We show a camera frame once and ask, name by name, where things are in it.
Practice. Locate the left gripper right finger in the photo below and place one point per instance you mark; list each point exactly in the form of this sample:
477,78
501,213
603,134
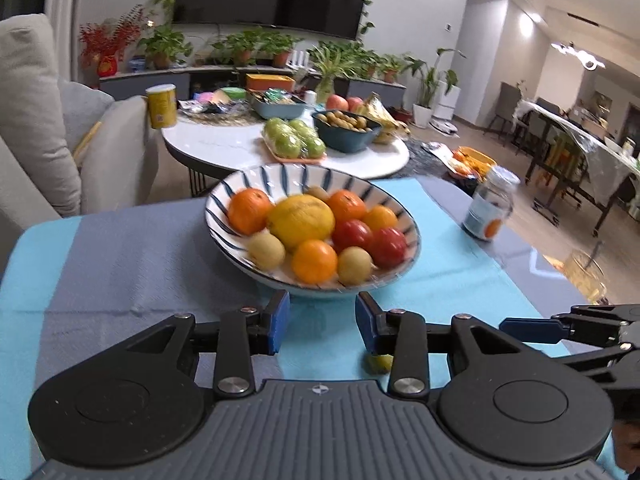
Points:
400,334

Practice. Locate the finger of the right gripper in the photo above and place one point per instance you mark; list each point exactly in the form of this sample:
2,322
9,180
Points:
618,365
592,325

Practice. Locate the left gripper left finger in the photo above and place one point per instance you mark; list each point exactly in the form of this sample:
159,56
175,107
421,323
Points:
247,332

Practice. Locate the small green fruit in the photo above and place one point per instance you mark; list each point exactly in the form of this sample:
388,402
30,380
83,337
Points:
378,365

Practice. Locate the brown kiwi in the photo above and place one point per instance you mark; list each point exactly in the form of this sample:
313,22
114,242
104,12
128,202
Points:
354,266
266,251
318,192

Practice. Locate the red tomato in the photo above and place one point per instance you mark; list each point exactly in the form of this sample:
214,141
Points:
351,233
388,248

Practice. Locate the small orange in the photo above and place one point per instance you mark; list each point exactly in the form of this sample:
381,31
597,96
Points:
380,217

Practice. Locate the large front orange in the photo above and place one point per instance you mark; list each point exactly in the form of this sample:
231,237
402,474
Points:
248,211

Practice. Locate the person right hand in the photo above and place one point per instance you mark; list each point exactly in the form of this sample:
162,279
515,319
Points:
626,439

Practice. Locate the white blue striped bowl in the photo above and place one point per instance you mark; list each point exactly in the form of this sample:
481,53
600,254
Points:
281,181

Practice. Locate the glass jar orange label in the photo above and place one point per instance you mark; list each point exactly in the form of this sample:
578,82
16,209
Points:
492,204

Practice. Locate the dining table with chairs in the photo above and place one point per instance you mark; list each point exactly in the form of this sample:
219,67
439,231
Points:
583,167

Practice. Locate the dark marble round table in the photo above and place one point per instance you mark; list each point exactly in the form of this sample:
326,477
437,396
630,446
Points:
422,162

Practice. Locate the blue grey striped tablecloth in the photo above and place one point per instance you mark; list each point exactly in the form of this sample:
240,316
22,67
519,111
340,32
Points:
75,287

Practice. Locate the white oval coffee table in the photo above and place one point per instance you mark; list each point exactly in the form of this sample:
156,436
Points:
216,151

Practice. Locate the yellow fruit basket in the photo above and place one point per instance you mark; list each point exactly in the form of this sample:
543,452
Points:
475,160

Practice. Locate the tray of green apples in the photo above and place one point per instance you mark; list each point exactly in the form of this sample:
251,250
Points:
293,141

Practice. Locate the banana bunch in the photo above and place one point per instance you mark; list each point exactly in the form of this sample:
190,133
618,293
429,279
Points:
391,128

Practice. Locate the dark teal longan bowl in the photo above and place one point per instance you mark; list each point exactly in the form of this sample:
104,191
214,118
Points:
345,132

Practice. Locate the white robot vacuum dock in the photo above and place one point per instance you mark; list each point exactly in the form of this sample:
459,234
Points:
443,107

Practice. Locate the light blue snack basket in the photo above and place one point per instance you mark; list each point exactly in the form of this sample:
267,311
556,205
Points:
287,109

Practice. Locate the red apple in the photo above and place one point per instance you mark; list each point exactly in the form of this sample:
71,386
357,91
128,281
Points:
336,102

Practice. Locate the yellow tin can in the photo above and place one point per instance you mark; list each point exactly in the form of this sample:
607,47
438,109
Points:
162,105

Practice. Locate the orange box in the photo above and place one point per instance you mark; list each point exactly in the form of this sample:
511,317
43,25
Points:
263,82

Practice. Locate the beige sofa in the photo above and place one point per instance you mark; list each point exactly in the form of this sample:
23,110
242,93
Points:
113,167

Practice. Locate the tall leafy floor plant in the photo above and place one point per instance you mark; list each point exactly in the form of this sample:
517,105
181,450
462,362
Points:
430,78

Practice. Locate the tv cabinet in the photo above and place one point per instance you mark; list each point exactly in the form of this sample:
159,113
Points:
191,80

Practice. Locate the grey cushion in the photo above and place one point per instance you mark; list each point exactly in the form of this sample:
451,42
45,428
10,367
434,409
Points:
82,108

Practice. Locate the vase with green plant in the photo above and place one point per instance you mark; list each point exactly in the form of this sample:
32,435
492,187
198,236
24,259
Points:
332,60

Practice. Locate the potted plant left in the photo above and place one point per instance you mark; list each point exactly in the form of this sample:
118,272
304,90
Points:
165,46

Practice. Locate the red flower arrangement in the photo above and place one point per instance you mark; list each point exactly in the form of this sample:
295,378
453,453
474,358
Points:
104,45

